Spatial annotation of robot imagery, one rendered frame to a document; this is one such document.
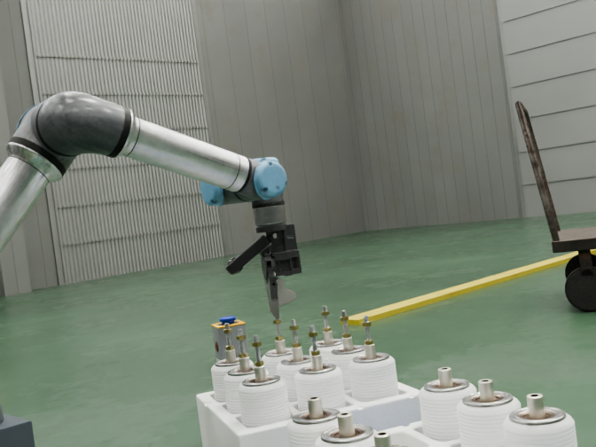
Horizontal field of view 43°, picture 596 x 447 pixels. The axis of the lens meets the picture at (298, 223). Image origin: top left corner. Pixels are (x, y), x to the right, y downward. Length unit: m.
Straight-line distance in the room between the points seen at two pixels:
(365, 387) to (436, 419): 0.30
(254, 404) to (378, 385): 0.25
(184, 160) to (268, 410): 0.50
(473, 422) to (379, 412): 0.38
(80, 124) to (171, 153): 0.18
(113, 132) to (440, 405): 0.73
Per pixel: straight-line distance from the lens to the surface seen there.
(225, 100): 11.15
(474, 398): 1.24
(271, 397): 1.49
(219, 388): 1.73
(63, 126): 1.42
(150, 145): 1.44
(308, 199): 11.95
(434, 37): 11.93
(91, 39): 10.11
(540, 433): 1.10
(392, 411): 1.55
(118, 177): 9.91
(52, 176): 1.51
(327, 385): 1.52
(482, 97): 11.40
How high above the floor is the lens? 0.58
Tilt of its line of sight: 1 degrees down
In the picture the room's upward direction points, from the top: 7 degrees counter-clockwise
